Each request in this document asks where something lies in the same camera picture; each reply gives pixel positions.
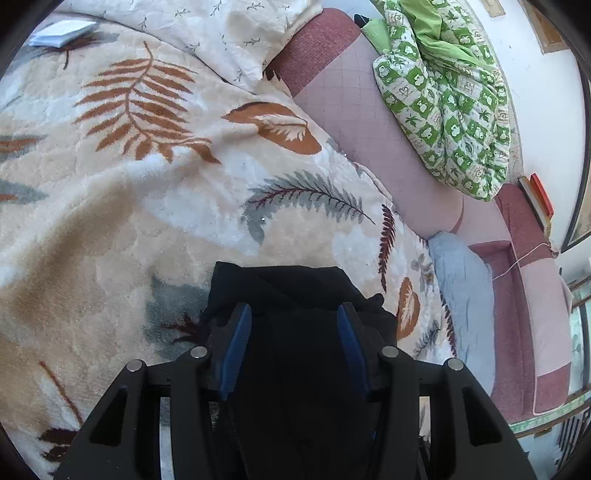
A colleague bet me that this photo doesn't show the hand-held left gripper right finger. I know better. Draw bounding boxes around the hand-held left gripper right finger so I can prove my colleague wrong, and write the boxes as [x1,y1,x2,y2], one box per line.
[336,302,539,480]

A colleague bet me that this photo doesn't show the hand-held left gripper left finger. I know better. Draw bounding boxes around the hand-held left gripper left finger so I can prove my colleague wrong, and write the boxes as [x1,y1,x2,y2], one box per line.
[53,302,254,480]

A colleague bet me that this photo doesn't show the black pants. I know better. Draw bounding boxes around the black pants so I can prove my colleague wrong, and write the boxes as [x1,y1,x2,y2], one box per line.
[201,261,430,480]

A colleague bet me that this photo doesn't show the light blue cloth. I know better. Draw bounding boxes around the light blue cloth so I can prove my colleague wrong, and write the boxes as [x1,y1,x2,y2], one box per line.
[427,231,497,395]

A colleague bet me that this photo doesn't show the leaf print blanket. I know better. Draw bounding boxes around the leaf print blanket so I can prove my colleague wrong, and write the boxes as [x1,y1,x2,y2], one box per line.
[0,18,458,480]

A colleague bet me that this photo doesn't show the pink padded headboard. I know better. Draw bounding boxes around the pink padded headboard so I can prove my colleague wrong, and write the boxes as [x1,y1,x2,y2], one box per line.
[264,9,575,422]

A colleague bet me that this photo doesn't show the red book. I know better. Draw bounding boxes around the red book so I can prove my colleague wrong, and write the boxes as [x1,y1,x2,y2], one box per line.
[529,173,555,219]

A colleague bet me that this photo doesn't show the green patterned quilt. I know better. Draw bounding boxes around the green patterned quilt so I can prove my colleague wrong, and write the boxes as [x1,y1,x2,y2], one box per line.
[360,0,512,202]

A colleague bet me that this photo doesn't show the white sprig print pillow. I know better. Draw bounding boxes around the white sprig print pillow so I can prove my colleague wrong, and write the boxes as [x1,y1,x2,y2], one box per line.
[60,0,324,95]

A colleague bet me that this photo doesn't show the small white booklet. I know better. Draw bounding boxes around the small white booklet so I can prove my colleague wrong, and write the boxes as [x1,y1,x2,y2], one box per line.
[28,21,99,48]

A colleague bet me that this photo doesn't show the white cable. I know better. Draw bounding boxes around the white cable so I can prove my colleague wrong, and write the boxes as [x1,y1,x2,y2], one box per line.
[492,242,561,282]

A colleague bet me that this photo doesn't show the framed wall picture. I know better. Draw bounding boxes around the framed wall picture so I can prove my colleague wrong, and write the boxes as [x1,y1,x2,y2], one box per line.
[561,78,591,254]

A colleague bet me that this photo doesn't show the small wooden wall frame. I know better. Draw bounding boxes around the small wooden wall frame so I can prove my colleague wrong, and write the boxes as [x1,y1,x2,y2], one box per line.
[517,0,571,54]

